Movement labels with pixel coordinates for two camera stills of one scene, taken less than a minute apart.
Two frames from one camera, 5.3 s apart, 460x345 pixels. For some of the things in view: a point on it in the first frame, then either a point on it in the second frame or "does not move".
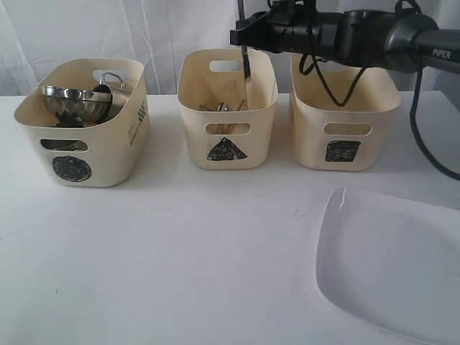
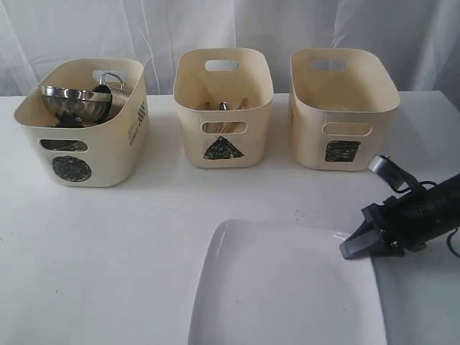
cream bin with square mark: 328,137 does not move
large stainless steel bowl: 73,108 does not move
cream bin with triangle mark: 223,134 does not move
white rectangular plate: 394,264 to 269,283
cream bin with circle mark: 109,156 does not move
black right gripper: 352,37 to 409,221
